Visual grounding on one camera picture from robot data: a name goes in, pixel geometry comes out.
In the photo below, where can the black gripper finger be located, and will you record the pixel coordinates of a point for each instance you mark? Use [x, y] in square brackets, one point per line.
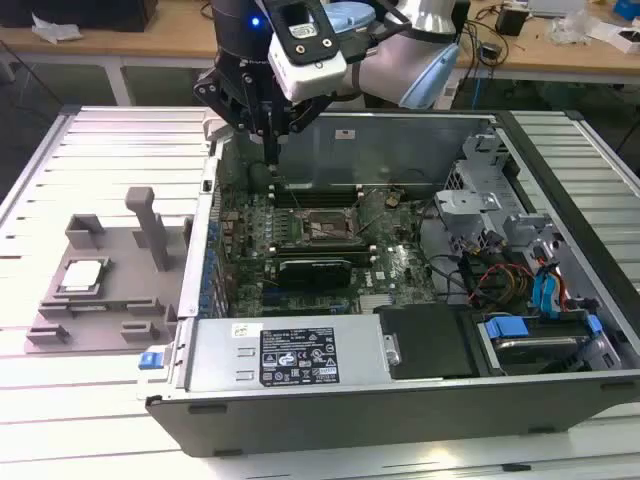
[220, 95]
[305, 116]

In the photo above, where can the thin metal locking lever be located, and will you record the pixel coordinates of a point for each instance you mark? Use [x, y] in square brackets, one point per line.
[292, 196]
[372, 222]

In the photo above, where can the CPU with silver top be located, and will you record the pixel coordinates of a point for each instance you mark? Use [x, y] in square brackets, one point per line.
[84, 276]

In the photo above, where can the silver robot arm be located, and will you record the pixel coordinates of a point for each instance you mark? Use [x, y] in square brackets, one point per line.
[395, 65]

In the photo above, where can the CPU socket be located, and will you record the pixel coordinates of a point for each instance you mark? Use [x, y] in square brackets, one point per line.
[325, 225]

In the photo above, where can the black round case component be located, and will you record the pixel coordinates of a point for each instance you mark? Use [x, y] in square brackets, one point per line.
[261, 175]

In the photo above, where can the wooden desk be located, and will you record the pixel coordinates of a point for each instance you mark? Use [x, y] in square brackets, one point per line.
[150, 45]

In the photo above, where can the small brown board component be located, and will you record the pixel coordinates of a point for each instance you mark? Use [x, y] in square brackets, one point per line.
[392, 198]

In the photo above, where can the black graphics card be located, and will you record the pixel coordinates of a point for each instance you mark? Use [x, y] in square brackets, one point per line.
[312, 274]

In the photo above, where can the green motherboard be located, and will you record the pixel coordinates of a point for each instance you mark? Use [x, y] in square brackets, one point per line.
[395, 250]

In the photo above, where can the crumpled white paper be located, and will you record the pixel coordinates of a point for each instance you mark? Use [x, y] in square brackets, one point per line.
[55, 30]

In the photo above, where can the silver metal disk bay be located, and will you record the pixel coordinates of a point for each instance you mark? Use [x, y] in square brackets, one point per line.
[467, 202]

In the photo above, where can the small black adapter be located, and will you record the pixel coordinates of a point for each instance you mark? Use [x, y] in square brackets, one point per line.
[490, 50]

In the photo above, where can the silver chipset heatsink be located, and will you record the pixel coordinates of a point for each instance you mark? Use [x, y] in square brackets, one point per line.
[377, 303]

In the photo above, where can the grey plastic parts rack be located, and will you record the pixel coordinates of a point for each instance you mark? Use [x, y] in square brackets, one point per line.
[125, 280]

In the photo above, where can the small black box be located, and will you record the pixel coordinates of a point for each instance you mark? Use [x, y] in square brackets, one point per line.
[510, 22]

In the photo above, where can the silver power supply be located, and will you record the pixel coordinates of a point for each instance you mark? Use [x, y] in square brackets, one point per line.
[225, 350]

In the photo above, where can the black plastic drive shroud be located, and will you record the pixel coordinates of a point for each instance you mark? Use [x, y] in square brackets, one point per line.
[425, 340]

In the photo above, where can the flat white device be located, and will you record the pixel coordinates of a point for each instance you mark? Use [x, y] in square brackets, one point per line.
[555, 6]

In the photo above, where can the blue case latch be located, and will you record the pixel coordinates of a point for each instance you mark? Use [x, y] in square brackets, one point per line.
[150, 361]

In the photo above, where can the clear plastic bag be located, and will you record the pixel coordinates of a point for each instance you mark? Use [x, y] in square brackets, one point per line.
[570, 25]

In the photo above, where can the hard disk in blue carrier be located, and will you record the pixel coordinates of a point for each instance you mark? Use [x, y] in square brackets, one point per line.
[505, 327]

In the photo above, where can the open black PC case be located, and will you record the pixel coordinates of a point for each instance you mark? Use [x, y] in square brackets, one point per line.
[350, 415]

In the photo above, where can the white carton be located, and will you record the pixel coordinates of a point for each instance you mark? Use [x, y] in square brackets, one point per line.
[602, 31]

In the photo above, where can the blue box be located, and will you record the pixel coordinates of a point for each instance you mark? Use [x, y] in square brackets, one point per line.
[627, 9]

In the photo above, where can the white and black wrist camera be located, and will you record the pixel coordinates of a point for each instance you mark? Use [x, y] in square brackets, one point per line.
[310, 75]

